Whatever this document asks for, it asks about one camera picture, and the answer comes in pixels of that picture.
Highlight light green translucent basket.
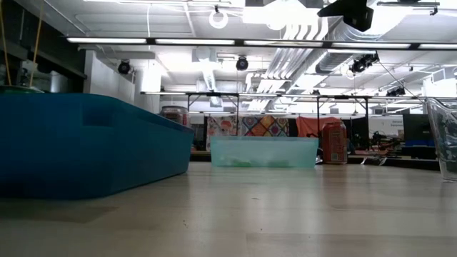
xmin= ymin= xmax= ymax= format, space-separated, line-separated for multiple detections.
xmin=210 ymin=136 xmax=319 ymax=168

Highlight black monitor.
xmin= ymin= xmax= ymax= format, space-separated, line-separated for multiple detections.
xmin=402 ymin=114 xmax=436 ymax=158

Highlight black folding table frame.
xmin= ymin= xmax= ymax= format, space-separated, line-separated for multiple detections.
xmin=185 ymin=91 xmax=240 ymax=136
xmin=316 ymin=95 xmax=371 ymax=151

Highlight black aluminium table frame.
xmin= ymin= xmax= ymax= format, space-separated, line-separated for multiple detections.
xmin=189 ymin=151 xmax=440 ymax=171

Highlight dark teal plastic basket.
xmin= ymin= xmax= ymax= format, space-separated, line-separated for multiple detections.
xmin=0 ymin=93 xmax=195 ymax=200

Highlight orange cloth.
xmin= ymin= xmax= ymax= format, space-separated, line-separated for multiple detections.
xmin=296 ymin=116 xmax=343 ymax=138

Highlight black ceiling track lights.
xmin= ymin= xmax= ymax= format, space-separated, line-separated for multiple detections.
xmin=349 ymin=53 xmax=379 ymax=74

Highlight colourful patchwork quilt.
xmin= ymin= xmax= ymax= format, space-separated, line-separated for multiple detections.
xmin=241 ymin=114 xmax=290 ymax=138

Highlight clear plastic basket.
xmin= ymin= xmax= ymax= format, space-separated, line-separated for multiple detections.
xmin=424 ymin=96 xmax=457 ymax=183

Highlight rig LED light bar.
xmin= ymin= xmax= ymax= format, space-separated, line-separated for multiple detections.
xmin=66 ymin=35 xmax=457 ymax=51

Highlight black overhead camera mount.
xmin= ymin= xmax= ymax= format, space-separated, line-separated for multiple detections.
xmin=316 ymin=0 xmax=375 ymax=32

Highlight yellow hanging cord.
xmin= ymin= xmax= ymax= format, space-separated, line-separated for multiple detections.
xmin=29 ymin=3 xmax=46 ymax=86
xmin=0 ymin=0 xmax=11 ymax=86

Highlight green hard candy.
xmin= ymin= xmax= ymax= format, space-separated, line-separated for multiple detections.
xmin=228 ymin=158 xmax=253 ymax=168

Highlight dark brown chocolate bar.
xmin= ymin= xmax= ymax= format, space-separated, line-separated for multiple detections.
xmin=360 ymin=156 xmax=388 ymax=167

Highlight white ceiling ring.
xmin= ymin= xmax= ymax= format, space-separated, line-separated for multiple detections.
xmin=209 ymin=9 xmax=229 ymax=29

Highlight red soda can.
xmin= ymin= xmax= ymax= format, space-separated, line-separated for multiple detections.
xmin=321 ymin=121 xmax=348 ymax=165

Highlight silver Diet Coke can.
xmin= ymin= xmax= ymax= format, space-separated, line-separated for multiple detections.
xmin=159 ymin=105 xmax=191 ymax=129

